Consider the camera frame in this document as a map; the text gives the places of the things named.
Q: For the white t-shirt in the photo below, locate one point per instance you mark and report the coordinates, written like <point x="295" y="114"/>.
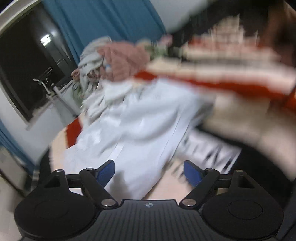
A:
<point x="139" y="127"/>

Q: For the striped fleece blanket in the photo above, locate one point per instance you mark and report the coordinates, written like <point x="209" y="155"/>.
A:
<point x="244" y="75"/>

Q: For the pink fluffy blanket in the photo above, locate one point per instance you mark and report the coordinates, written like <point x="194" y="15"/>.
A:
<point x="124" y="59"/>

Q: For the left blue curtain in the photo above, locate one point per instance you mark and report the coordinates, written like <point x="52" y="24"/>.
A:
<point x="13" y="147"/>

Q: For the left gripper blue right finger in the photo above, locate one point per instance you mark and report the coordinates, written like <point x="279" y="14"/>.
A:
<point x="203" y="181"/>

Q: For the dark window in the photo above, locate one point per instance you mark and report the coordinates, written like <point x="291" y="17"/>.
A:
<point x="32" y="46"/>

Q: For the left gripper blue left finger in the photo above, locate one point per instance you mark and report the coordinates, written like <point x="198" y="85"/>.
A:
<point x="93" y="185"/>

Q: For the right blue curtain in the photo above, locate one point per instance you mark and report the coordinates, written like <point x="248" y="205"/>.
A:
<point x="84" y="21"/>

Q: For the garment steamer stand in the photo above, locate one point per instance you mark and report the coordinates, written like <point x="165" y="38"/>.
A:
<point x="53" y="94"/>

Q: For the blue curtain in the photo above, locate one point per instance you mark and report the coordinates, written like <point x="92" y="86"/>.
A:
<point x="84" y="21"/>
<point x="13" y="147"/>

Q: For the grey white hoodie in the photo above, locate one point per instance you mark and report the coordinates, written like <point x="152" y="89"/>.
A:
<point x="90" y="69"/>

